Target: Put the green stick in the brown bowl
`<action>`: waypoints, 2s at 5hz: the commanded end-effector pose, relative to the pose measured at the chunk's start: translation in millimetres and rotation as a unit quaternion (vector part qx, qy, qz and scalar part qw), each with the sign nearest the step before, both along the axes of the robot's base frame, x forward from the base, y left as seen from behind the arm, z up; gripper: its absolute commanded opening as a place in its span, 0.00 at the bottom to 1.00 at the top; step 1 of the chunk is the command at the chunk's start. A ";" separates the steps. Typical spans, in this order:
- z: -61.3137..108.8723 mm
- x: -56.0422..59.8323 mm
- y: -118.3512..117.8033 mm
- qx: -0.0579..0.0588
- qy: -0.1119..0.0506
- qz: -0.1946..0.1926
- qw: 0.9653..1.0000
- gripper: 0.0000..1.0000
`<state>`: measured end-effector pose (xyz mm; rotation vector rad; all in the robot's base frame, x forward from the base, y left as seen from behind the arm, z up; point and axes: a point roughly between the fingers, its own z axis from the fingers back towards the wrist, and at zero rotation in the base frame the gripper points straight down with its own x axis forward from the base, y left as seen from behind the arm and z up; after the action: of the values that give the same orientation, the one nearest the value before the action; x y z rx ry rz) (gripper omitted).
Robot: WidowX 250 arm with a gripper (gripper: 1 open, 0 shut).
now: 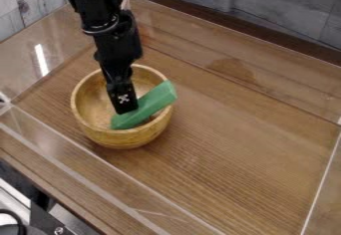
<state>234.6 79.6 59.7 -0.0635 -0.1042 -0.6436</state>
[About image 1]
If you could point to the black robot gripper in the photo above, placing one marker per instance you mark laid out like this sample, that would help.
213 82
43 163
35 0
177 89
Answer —
120 48

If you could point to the green rectangular block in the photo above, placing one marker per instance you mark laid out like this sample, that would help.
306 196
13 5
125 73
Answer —
154 101

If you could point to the brown wooden bowl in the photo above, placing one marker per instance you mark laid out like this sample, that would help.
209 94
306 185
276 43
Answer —
94 111

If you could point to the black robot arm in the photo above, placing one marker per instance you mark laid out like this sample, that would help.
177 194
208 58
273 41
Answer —
112 25

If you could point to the clear acrylic tray enclosure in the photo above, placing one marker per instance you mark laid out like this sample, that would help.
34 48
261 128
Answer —
248 162

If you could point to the black metal bracket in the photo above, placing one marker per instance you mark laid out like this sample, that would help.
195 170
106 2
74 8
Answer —
43 221

